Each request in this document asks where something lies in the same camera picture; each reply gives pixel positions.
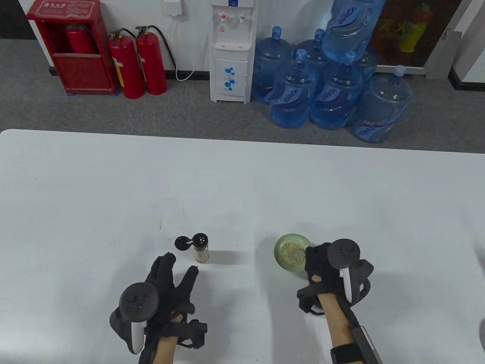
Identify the person's right hand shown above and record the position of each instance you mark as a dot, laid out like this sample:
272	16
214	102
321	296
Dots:
322	273

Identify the person's left hand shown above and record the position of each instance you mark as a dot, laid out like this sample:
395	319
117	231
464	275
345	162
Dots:
170	299

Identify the white sesame seeds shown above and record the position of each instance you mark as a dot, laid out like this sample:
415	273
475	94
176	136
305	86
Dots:
293	254

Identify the green seasoning dish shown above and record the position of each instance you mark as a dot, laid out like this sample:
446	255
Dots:
282	246

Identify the clear seasoning bottle black cap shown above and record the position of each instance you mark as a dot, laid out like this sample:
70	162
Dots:
201	250

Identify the person's right forearm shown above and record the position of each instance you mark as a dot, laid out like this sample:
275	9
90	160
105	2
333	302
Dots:
337	322

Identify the person's left forearm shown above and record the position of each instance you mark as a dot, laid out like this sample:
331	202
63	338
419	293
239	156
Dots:
165	352

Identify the right black white controller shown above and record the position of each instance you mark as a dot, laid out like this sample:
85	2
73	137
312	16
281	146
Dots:
343	252

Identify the black white controller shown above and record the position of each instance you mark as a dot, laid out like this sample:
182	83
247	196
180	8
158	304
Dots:
138	299
343	252

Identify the left black white controller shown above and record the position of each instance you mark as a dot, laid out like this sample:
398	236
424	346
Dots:
138	299

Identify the stack of blue water jugs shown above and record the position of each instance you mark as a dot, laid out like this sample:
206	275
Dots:
291	98

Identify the white water dispenser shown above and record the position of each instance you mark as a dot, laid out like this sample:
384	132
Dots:
231	57

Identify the red fire extinguisher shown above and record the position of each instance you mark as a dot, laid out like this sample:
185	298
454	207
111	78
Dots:
151	64
127	68

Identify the red fire extinguisher cabinet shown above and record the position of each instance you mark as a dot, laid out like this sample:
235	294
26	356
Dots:
83	72

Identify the dark framed poster panel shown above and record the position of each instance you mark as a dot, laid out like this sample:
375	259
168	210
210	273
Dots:
416	45

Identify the red extinguisher inside cabinet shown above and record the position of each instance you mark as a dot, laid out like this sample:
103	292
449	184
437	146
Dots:
79	40

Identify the black right wrist mount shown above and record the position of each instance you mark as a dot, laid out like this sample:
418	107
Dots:
303	295

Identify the black wrist mount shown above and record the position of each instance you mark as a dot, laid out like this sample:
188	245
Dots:
303	295
195	333

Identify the black left wrist mount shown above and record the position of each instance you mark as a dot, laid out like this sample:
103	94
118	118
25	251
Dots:
195	333

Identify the grey door frame post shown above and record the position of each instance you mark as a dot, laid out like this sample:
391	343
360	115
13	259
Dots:
441	57

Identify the white wall socket box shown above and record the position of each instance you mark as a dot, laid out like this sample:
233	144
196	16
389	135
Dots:
173	7

